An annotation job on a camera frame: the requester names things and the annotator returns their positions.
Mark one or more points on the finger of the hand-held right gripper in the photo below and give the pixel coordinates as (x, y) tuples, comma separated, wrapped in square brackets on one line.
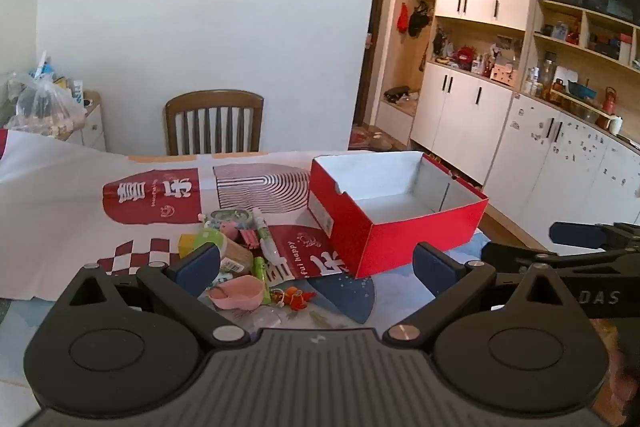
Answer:
[(505, 254), (575, 235)]

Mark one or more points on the green marker pen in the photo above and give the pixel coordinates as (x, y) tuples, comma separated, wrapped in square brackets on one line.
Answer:
[(259, 267)]

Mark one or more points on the brown wooden chair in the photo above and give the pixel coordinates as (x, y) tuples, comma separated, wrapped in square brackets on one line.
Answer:
[(215, 99)]

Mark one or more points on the pink pig toy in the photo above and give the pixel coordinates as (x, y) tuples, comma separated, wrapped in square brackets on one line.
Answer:
[(229, 229)]

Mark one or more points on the red floor rug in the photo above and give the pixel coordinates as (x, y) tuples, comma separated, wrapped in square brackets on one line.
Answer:
[(370, 138)]

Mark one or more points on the pink heart-shaped dish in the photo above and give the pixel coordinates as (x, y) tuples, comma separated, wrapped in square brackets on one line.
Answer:
[(240, 292)]

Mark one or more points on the white jar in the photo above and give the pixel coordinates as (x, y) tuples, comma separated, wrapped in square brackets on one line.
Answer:
[(616, 124)]

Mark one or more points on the white drawer cabinet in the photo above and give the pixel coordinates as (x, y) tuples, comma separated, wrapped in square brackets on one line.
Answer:
[(92, 127)]

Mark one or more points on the red hanging bag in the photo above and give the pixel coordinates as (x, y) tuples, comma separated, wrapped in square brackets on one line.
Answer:
[(403, 19)]

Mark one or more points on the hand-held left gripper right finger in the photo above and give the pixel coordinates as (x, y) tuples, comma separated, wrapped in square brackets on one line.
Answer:
[(435, 272)]

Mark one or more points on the light green plastic toy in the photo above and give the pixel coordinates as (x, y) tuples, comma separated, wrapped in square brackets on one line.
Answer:
[(207, 238)]

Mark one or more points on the clear plastic piece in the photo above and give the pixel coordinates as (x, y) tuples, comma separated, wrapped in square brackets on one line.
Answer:
[(267, 318)]

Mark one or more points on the red thermos jug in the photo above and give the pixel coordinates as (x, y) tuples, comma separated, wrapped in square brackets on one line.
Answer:
[(610, 99)]

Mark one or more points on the dark shoe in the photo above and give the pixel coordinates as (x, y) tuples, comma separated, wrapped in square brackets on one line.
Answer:
[(397, 94)]

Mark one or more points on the black hanging bag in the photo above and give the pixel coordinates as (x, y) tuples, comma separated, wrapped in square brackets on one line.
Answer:
[(419, 22)]

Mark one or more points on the white plastic tube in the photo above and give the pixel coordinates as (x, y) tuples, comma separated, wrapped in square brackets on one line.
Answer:
[(265, 237)]

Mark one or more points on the red white printed cloth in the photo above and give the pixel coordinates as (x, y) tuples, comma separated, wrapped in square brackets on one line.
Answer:
[(60, 187)]

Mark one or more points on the yellow cardboard box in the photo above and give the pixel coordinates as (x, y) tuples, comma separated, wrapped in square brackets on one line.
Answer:
[(239, 254)]

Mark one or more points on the blue fish print table mat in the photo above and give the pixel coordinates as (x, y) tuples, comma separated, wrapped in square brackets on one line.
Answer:
[(350, 302)]

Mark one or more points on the clear plastic bag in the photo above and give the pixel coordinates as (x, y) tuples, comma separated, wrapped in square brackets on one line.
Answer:
[(40, 107)]

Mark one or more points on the clear tall bottle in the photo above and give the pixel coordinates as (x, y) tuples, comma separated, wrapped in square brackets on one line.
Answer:
[(549, 72)]

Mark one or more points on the blue plastic basin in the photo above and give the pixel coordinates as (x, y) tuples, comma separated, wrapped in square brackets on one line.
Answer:
[(582, 90)]

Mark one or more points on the red cardboard shoe box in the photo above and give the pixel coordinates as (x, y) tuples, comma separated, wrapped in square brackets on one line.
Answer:
[(400, 252)]

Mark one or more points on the brown wooden door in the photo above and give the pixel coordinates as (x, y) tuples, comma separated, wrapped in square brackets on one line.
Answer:
[(382, 7)]

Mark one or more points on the patterned tape roll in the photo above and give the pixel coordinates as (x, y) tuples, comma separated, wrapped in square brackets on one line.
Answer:
[(222, 214)]

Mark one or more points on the small pink packet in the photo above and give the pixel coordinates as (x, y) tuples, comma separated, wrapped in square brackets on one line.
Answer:
[(248, 238)]

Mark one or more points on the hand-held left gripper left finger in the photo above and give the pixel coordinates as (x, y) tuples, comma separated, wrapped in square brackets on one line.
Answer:
[(200, 266)]

